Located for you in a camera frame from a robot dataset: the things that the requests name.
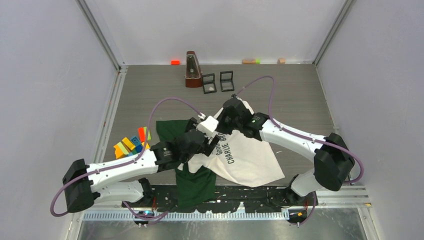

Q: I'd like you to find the black box with blue brooch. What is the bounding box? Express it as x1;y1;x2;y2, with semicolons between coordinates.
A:
201;73;217;94

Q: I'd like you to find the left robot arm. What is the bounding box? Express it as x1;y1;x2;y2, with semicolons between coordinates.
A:
62;116;220;213

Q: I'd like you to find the black box with gold brooch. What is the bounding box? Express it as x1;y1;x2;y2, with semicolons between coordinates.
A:
219;70;235;92

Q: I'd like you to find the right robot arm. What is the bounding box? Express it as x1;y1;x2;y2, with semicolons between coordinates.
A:
215;96;355;205

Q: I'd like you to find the brown wooden metronome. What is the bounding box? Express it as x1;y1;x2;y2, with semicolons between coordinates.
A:
184;51;203;88

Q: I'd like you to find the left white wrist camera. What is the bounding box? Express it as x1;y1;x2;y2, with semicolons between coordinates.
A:
196;113;219;138

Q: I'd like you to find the pile of colourful toy bricks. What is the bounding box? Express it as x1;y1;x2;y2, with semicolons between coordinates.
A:
113;135;150;160

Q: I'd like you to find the red wooden block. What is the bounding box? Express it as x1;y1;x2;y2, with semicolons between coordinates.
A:
138;127;146;143

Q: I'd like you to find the light green wooden block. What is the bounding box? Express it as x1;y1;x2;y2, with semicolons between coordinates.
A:
143;126;152;141

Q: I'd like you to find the tan and green block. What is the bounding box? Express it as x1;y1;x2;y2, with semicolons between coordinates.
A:
242;58;261;65

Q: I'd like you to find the green and white t-shirt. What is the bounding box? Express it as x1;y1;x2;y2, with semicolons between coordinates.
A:
155;98;286;210

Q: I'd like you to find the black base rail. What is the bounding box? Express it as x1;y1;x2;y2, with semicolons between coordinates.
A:
128;185;314;214

